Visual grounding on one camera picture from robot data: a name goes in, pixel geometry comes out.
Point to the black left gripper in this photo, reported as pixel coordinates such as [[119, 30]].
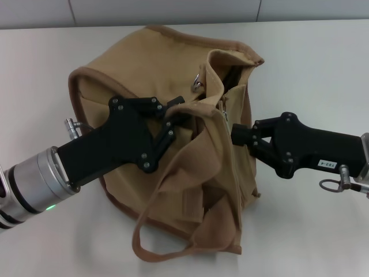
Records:
[[124, 138]]

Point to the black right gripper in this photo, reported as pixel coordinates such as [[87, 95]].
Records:
[[317, 147]]

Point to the silver zipper pull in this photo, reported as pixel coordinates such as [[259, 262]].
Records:
[[226, 116]]

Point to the khaki canvas food bag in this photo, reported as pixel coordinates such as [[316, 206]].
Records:
[[201, 179]]

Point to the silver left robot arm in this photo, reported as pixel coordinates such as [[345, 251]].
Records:
[[31, 179]]

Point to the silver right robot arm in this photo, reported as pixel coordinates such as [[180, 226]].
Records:
[[364, 155]]

